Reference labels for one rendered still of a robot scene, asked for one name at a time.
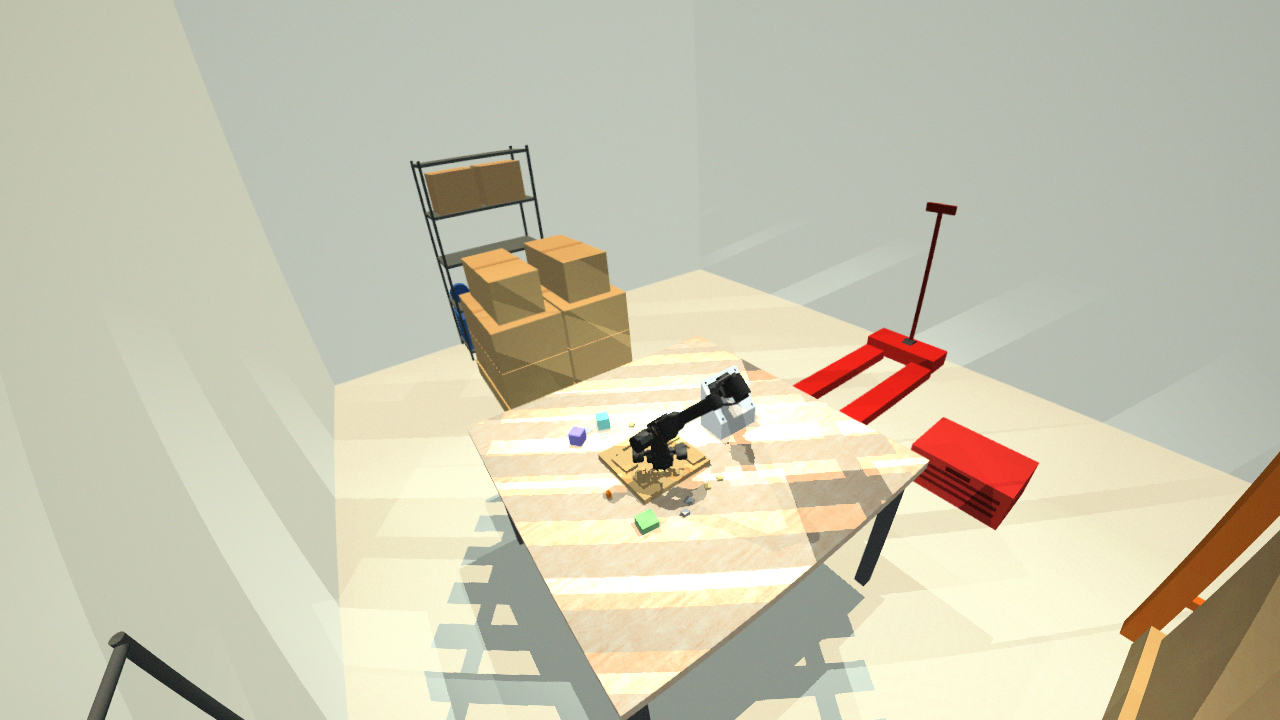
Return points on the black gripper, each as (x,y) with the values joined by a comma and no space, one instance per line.
(680,451)

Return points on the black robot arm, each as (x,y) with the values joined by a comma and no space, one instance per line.
(667,427)

